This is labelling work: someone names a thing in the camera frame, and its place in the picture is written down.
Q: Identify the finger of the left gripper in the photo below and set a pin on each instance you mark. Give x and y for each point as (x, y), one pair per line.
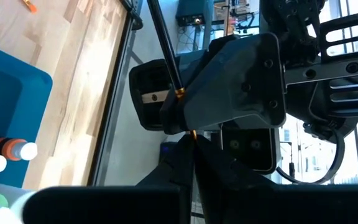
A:
(235, 87)
(148, 109)

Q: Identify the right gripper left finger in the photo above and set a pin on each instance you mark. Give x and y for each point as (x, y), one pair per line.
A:
(120, 205)

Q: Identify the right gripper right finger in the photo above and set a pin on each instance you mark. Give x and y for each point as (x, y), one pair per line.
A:
(291, 205)

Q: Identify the small orange paint bottle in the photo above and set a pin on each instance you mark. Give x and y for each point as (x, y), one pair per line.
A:
(8, 148)

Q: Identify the blue electronics box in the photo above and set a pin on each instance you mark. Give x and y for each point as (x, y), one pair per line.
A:
(194, 12)

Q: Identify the teal plastic bin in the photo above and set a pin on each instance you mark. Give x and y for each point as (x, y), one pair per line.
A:
(11, 102)

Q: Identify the black aluminium table frame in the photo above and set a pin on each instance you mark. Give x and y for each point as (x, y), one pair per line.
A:
(107, 124)

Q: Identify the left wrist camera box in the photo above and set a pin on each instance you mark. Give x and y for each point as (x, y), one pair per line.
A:
(247, 152)

